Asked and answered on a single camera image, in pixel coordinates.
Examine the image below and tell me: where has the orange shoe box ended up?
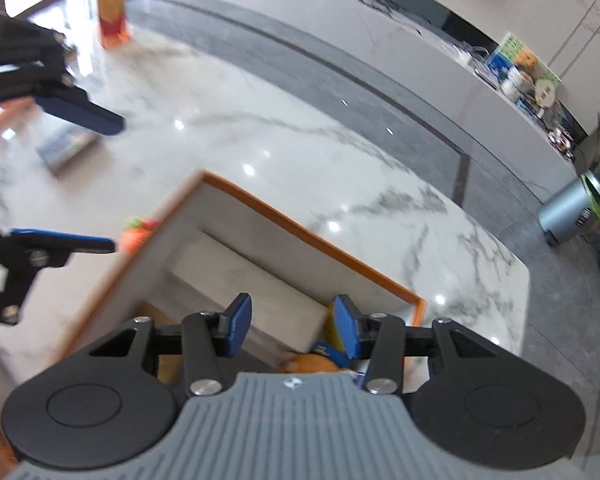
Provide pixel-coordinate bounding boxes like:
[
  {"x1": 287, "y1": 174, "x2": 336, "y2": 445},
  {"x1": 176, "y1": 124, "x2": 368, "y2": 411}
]
[{"x1": 50, "y1": 170, "x2": 427, "y2": 396}]

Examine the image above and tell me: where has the beige long box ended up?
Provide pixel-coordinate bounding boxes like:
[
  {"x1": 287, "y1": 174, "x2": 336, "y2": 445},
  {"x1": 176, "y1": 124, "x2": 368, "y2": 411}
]
[{"x1": 167, "y1": 230, "x2": 331, "y2": 357}]

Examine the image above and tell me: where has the duck plush doll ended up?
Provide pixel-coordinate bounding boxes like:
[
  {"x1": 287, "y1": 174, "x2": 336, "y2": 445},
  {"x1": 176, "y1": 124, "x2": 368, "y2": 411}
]
[{"x1": 280, "y1": 341, "x2": 362, "y2": 377}]

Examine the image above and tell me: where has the white marble television console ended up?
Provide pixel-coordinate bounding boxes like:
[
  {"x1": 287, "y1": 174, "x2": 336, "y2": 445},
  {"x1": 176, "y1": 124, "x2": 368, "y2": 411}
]
[{"x1": 130, "y1": 0, "x2": 596, "y2": 207}]

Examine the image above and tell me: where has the grey trash bin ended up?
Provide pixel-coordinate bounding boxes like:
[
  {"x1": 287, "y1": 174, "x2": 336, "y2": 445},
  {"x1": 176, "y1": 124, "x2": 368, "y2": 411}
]
[{"x1": 537, "y1": 170, "x2": 600, "y2": 248}]

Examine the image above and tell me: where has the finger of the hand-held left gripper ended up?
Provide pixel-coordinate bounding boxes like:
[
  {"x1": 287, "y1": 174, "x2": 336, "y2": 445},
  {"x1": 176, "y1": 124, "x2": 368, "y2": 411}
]
[
  {"x1": 0, "y1": 10, "x2": 127, "y2": 137},
  {"x1": 0, "y1": 215, "x2": 117, "y2": 327}
]

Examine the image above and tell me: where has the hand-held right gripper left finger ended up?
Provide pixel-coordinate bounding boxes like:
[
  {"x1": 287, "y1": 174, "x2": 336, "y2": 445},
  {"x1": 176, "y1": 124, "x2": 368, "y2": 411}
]
[{"x1": 86, "y1": 292, "x2": 254, "y2": 397}]

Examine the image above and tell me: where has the tea bottle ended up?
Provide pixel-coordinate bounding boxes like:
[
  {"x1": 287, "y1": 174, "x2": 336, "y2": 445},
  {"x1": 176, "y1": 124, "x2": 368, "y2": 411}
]
[{"x1": 96, "y1": 0, "x2": 131, "y2": 51}]

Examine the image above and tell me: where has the round hand fan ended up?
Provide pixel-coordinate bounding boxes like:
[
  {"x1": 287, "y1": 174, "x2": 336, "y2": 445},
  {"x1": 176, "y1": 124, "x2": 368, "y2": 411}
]
[{"x1": 532, "y1": 72, "x2": 562, "y2": 107}]

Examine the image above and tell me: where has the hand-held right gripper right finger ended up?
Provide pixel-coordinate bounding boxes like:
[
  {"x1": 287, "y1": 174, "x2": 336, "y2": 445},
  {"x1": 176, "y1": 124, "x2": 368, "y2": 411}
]
[{"x1": 332, "y1": 294, "x2": 502, "y2": 397}]

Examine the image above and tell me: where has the green picture board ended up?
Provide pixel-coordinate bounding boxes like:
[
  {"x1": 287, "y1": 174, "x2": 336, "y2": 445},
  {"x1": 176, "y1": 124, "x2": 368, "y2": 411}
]
[{"x1": 484, "y1": 32, "x2": 532, "y2": 83}]

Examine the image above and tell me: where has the black white toy car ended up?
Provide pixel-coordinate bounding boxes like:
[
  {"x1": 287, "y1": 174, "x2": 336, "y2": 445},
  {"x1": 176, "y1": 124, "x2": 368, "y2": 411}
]
[{"x1": 547, "y1": 127, "x2": 577, "y2": 154}]

